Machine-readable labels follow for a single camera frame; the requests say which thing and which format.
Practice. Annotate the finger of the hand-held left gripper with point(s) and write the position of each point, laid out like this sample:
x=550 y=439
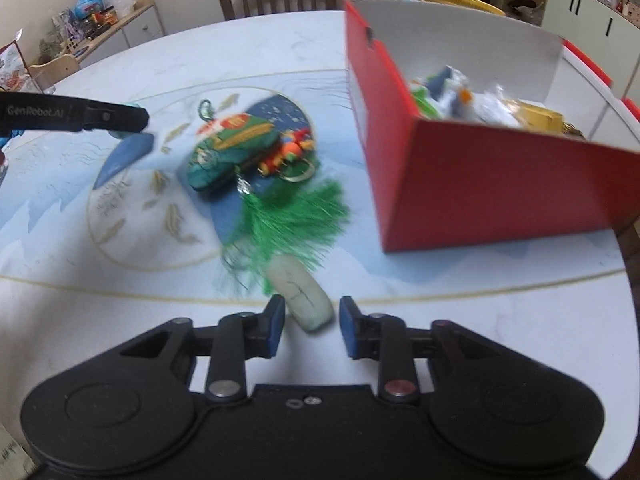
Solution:
x=115 y=119

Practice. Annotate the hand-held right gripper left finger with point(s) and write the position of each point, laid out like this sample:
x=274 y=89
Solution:
x=275 y=327

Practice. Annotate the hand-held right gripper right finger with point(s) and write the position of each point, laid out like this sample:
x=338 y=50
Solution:
x=348 y=330

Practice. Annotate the pale green oblong bar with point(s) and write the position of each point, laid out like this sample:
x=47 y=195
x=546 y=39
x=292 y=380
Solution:
x=300 y=292

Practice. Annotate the red and white cardboard box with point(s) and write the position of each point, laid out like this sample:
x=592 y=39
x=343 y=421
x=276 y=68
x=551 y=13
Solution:
x=475 y=185

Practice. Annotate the gold snack packet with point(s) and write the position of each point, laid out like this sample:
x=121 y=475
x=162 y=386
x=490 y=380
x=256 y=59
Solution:
x=542 y=116

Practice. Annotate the small wooden chair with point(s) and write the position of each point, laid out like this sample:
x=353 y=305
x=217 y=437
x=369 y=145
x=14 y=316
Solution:
x=55 y=67

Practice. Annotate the wooden sideboard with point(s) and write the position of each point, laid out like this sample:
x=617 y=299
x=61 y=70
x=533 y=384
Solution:
x=135 y=27

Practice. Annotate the green embroidered tassel pendant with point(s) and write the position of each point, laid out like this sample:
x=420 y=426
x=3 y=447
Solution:
x=225 y=152

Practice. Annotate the printed cardboard box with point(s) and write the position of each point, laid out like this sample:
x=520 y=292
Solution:
x=11 y=67

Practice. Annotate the blue round toy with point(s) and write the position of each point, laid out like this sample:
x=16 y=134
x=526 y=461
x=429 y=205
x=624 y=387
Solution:
x=90 y=4

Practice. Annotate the white and blue sock pack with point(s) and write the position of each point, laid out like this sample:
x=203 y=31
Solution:
x=450 y=87

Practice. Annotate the clear plastic bag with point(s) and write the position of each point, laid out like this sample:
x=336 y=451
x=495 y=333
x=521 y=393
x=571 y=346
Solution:
x=492 y=105

